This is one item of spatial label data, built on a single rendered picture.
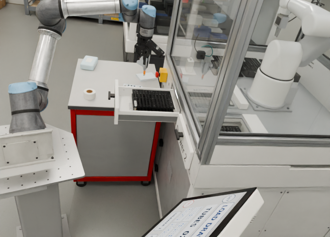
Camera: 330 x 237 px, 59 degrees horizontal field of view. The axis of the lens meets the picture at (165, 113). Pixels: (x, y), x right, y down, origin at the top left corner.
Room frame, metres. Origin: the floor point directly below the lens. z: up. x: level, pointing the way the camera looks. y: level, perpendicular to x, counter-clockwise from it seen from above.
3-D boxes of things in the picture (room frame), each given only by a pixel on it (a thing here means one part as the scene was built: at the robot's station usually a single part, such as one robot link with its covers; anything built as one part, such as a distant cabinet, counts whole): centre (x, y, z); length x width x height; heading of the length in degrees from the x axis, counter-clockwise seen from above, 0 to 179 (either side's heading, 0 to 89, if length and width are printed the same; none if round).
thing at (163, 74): (1.72, 0.06, 0.88); 0.07 x 0.05 x 0.07; 14
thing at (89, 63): (1.88, 0.60, 0.78); 0.15 x 0.10 x 0.04; 4
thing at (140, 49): (1.56, 0.19, 1.12); 0.09 x 0.08 x 0.12; 77
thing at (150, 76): (1.85, 0.18, 0.77); 0.13 x 0.09 x 0.02; 124
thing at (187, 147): (1.10, -0.11, 0.87); 0.29 x 0.02 x 0.11; 14
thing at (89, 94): (1.48, 0.47, 0.78); 0.07 x 0.07 x 0.04
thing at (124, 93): (1.38, 0.07, 0.86); 0.40 x 0.26 x 0.06; 104
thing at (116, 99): (1.33, 0.28, 0.87); 0.29 x 0.02 x 0.11; 14
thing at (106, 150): (1.73, 0.36, 0.38); 0.62 x 0.58 x 0.76; 14
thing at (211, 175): (1.48, -0.51, 0.87); 1.02 x 0.95 x 0.14; 14
